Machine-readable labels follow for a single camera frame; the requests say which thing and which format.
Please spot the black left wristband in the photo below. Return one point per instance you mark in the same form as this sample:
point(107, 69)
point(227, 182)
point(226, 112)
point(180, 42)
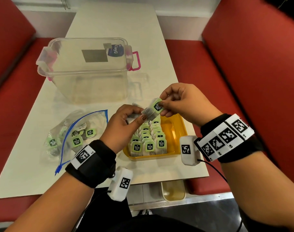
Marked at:
point(96, 171)

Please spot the clear zip bag blue seal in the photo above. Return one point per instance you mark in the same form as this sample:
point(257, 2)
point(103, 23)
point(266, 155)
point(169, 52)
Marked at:
point(96, 125)

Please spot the yellow tray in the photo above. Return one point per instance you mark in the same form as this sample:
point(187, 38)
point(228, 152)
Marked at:
point(172, 132)

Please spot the tea bag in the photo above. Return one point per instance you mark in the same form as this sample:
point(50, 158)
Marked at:
point(157, 106)

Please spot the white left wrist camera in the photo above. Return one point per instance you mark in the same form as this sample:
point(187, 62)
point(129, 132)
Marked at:
point(115, 193)

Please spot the person's left hand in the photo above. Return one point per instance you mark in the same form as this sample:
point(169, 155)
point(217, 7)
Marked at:
point(118, 135)

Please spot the red bench seat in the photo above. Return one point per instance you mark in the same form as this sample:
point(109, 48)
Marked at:
point(11, 106)
point(253, 57)

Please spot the person's left forearm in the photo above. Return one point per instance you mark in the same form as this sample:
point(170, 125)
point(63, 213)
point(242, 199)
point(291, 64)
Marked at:
point(52, 205)

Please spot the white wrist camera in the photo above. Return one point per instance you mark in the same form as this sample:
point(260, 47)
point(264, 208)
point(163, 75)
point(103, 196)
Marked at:
point(115, 193)
point(189, 160)

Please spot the person's black trousers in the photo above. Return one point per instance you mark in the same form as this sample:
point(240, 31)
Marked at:
point(108, 215)

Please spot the rows of green-tagged tea bags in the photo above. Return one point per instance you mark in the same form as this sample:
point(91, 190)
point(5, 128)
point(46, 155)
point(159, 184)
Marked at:
point(148, 147)

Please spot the person's black sleeve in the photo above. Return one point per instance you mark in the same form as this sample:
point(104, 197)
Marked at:
point(253, 224)

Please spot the black and white shoe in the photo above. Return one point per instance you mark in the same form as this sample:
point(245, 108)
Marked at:
point(146, 212)

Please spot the yellow lid under table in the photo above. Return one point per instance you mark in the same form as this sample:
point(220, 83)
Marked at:
point(173, 190)

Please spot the black right wristband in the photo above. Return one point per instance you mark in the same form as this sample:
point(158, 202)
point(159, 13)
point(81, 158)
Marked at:
point(246, 152)

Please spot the person's right hand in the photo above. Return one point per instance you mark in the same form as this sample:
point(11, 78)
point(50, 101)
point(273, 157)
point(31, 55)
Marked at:
point(192, 103)

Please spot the black wristband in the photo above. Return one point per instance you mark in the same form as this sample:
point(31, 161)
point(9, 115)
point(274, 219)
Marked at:
point(96, 171)
point(246, 152)

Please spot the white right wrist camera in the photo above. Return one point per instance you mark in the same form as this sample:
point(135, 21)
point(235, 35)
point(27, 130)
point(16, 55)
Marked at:
point(189, 160)

